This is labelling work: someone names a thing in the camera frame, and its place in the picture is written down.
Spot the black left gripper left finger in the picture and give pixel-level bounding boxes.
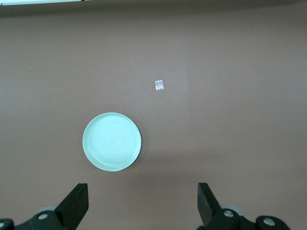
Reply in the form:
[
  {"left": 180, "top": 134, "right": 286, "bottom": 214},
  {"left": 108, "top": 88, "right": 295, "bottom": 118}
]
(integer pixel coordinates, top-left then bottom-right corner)
[{"left": 0, "top": 183, "right": 90, "bottom": 230}]

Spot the light green round plate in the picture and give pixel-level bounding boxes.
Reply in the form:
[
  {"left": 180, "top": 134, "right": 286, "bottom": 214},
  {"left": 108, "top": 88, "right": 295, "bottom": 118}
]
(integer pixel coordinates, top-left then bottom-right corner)
[{"left": 82, "top": 112, "right": 142, "bottom": 173}]

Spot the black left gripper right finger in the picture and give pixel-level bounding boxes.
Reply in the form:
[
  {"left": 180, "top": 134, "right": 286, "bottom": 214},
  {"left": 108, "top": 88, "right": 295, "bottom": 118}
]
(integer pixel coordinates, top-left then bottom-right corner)
[{"left": 196, "top": 182, "right": 296, "bottom": 230}]

